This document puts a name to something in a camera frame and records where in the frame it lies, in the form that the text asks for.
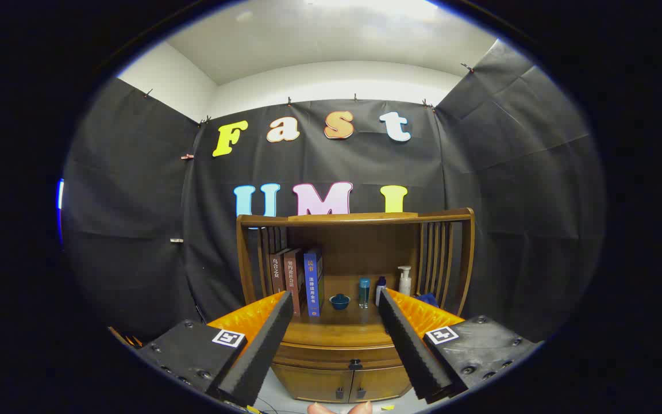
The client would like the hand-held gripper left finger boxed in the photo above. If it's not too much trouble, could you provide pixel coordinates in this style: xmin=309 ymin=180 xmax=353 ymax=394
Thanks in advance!
xmin=136 ymin=290 xmax=294 ymax=409

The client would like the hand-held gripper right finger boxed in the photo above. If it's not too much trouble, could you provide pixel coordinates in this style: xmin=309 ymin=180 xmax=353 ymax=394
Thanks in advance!
xmin=377 ymin=287 xmax=541 ymax=403

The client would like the wooden drawer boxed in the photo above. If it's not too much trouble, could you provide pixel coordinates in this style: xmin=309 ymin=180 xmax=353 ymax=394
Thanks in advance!
xmin=272 ymin=342 xmax=407 ymax=372

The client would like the wooden cabinet door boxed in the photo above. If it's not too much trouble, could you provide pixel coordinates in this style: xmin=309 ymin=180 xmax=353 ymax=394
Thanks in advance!
xmin=349 ymin=366 xmax=413 ymax=402
xmin=272 ymin=363 xmax=355 ymax=403

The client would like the wooden countertop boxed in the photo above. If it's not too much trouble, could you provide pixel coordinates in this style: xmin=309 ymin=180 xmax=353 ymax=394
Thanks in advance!
xmin=281 ymin=275 xmax=447 ymax=347

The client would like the wooden cabinet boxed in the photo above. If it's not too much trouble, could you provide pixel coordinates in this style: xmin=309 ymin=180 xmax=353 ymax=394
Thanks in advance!
xmin=236 ymin=208 xmax=476 ymax=403

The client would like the brown book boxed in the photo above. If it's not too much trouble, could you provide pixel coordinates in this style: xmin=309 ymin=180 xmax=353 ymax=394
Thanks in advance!
xmin=283 ymin=248 xmax=307 ymax=317
xmin=270 ymin=251 xmax=289 ymax=296

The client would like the blue book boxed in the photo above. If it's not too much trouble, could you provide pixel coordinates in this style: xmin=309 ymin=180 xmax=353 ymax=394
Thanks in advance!
xmin=303 ymin=248 xmax=325 ymax=318

